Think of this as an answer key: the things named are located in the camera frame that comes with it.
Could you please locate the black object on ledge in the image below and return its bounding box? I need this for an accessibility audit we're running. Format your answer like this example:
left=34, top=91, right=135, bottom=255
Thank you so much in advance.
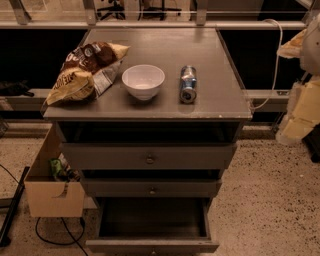
left=0, top=80, right=34, bottom=97

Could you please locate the grey middle drawer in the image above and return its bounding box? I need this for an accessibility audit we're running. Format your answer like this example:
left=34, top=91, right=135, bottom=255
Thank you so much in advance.
left=81, top=169, right=221, bottom=198

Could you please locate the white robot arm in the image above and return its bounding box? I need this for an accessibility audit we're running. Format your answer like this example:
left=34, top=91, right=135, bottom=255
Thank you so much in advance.
left=276, top=15, right=320, bottom=145

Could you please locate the black floor cable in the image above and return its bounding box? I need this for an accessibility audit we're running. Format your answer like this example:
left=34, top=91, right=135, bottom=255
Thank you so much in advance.
left=34, top=216, right=89, bottom=256

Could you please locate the blue silver soda can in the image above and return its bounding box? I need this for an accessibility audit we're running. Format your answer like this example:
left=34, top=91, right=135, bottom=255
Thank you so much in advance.
left=179, top=65, right=197, bottom=104

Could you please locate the grey drawer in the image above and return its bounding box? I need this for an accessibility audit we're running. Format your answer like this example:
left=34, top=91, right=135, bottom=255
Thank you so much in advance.
left=81, top=169, right=221, bottom=198
left=86, top=198, right=219, bottom=256
left=61, top=123, right=237, bottom=170

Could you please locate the black metal floor bar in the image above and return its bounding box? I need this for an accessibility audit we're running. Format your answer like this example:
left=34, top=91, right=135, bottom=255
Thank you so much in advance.
left=0, top=166, right=30, bottom=248

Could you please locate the green packet in box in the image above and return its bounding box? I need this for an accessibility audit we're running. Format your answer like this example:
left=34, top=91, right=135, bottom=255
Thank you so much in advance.
left=49, top=158, right=63, bottom=177

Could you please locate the yellow brown chip bag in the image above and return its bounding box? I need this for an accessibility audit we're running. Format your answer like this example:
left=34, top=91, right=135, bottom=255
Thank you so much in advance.
left=45, top=41, right=129, bottom=106

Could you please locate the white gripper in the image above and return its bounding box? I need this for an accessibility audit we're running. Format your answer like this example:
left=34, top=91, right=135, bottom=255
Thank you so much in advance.
left=275, top=30, right=320, bottom=145

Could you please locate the grey drawer cabinet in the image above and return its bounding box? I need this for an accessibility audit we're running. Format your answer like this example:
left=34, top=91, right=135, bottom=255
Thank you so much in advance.
left=42, top=27, right=253, bottom=201

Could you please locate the grey top drawer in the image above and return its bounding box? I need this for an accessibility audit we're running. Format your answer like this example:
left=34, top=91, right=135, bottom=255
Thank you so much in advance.
left=61, top=123, right=237, bottom=170

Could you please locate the metal railing frame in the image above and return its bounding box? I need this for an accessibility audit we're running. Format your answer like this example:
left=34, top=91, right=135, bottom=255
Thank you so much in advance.
left=0, top=0, right=320, bottom=30

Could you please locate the white hanging cable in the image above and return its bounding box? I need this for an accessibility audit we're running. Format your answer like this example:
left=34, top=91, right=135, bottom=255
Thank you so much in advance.
left=249, top=18, right=284, bottom=113

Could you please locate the grey bottom drawer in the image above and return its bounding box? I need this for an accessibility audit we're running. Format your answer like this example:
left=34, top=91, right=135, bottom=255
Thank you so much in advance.
left=86, top=198, right=219, bottom=256

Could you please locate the cardboard box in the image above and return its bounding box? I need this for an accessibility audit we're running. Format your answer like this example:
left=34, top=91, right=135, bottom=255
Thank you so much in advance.
left=24, top=126, right=85, bottom=217

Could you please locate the white bowl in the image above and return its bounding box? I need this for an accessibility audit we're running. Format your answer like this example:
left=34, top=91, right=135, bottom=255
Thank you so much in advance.
left=122, top=64, right=165, bottom=101

